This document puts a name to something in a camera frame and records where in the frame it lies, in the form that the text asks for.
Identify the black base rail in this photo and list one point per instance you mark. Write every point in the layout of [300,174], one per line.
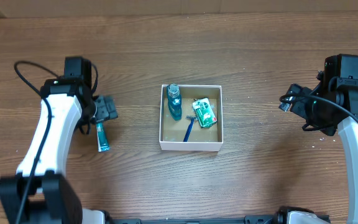
[248,219]

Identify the green white soap packet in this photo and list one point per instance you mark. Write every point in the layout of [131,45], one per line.
[204,112]

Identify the teal toothpaste tube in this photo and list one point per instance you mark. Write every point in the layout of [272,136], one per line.
[103,143]

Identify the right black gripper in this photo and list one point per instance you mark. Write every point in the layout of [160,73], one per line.
[297,107]

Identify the white open cardboard box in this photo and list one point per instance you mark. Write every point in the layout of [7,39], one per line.
[172,133]

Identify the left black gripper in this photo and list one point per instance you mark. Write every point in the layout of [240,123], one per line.
[107,107]

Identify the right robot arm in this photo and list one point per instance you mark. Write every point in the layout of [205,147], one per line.
[332,108]

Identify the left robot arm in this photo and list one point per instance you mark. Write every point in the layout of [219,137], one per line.
[39,191]

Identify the blue disposable razor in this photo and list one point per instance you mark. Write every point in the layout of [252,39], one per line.
[190,126]

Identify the blue mouthwash bottle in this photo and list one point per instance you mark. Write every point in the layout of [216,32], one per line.
[174,101]

